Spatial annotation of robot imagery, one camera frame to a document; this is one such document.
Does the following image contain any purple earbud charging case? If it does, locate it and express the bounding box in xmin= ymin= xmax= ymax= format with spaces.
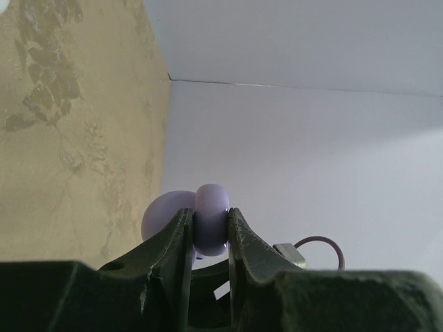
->
xmin=141 ymin=184 xmax=230 ymax=261

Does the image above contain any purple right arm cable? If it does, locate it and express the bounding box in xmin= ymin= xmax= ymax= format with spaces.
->
xmin=293 ymin=236 xmax=346 ymax=270

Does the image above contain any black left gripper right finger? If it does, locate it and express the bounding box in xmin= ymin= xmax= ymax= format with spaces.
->
xmin=228 ymin=208 xmax=442 ymax=331

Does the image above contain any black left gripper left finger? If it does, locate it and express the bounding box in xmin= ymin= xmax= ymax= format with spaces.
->
xmin=1 ymin=209 xmax=192 ymax=331

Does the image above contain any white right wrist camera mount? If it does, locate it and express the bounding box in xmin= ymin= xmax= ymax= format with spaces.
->
xmin=273 ymin=243 xmax=307 ymax=269

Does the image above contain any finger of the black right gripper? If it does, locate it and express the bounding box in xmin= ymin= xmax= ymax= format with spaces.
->
xmin=188 ymin=260 xmax=231 ymax=329

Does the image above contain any white earbud charging case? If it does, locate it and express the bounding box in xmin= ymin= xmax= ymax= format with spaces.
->
xmin=0 ymin=0 xmax=10 ymax=14

